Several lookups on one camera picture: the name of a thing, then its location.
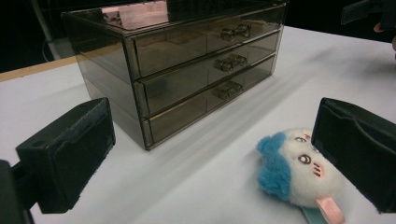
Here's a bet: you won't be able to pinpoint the wooden table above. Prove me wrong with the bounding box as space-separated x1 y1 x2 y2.
0 54 79 83

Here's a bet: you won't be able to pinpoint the smoky acrylic drawer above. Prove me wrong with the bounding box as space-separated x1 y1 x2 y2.
134 31 281 118
141 54 278 151
132 5 288 78

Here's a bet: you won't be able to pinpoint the smoky acrylic drawer cabinet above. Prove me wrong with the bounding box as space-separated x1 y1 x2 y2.
61 0 289 152

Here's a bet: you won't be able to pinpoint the white plush toy blue ears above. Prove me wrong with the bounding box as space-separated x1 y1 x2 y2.
255 127 347 224

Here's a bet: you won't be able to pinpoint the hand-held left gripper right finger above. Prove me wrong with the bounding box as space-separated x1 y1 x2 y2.
311 97 396 215

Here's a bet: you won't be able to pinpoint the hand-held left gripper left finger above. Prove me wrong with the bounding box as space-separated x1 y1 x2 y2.
15 97 117 215

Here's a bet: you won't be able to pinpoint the white metal stand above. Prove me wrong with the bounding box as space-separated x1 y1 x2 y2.
30 0 77 61

